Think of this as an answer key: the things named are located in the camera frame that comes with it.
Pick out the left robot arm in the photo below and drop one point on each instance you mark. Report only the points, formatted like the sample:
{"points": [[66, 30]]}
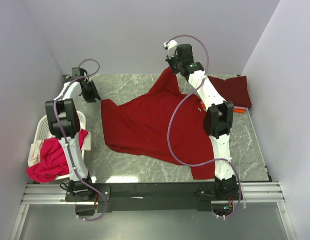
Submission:
{"points": [[64, 124]]}

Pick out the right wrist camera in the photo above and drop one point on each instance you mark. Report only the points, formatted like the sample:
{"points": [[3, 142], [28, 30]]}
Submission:
{"points": [[171, 47]]}

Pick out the aluminium rail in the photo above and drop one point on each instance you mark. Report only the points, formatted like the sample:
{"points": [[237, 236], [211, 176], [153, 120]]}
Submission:
{"points": [[52, 194]]}

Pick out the beige t-shirt in basket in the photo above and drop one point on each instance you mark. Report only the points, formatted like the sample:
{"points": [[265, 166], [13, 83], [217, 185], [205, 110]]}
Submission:
{"points": [[34, 153]]}

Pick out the white laundry basket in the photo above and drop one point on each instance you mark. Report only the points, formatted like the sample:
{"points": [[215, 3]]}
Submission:
{"points": [[53, 165]]}

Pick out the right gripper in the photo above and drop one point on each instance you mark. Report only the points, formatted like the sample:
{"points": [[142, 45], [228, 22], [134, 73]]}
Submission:
{"points": [[169, 63]]}

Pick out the black base beam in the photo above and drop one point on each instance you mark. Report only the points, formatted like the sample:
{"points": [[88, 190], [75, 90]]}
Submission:
{"points": [[151, 196]]}

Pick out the folded maroon t-shirt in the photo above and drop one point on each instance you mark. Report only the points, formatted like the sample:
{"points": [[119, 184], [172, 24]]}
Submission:
{"points": [[233, 89]]}

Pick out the pink t-shirt in basket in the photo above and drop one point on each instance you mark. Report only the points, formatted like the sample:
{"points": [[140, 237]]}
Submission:
{"points": [[73, 153]]}

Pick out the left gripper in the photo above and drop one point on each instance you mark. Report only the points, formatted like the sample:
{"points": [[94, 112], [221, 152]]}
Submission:
{"points": [[95, 95]]}

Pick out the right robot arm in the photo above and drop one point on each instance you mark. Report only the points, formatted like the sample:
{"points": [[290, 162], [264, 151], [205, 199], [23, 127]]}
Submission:
{"points": [[218, 119]]}

